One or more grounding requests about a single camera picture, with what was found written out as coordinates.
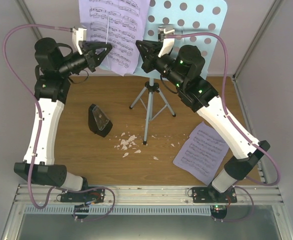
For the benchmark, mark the sheet music page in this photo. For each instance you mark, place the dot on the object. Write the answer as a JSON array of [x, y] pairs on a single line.
[[202, 154]]

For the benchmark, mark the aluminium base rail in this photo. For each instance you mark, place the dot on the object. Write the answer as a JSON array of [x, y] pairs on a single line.
[[155, 195]]

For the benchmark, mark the black metronome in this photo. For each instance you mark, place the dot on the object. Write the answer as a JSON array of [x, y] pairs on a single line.
[[93, 127]]

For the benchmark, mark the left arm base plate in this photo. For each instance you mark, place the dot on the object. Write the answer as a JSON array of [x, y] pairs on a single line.
[[91, 197]]

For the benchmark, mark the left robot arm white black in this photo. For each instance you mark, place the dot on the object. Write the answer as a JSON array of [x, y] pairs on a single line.
[[52, 86]]

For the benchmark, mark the white paint patch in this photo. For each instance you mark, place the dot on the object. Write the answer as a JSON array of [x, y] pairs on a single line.
[[127, 144]]

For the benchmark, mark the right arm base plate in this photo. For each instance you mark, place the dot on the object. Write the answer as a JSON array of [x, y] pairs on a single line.
[[208, 194]]

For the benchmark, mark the grey slotted cable duct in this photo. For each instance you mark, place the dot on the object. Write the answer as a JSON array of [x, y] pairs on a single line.
[[161, 210]]

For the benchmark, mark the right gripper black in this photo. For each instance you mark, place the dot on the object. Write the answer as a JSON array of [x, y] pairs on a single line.
[[148, 58]]

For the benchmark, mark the clear plastic metronome cover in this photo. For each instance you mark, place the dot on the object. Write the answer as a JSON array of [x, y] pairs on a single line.
[[100, 118]]

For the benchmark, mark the light blue music stand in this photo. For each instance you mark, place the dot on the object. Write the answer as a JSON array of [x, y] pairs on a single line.
[[178, 45]]

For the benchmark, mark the sheet music pages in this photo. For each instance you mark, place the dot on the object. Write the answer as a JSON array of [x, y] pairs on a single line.
[[119, 23]]

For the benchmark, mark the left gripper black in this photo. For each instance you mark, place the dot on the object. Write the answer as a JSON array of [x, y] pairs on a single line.
[[89, 48]]

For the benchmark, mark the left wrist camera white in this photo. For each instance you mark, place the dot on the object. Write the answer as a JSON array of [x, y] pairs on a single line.
[[79, 35]]

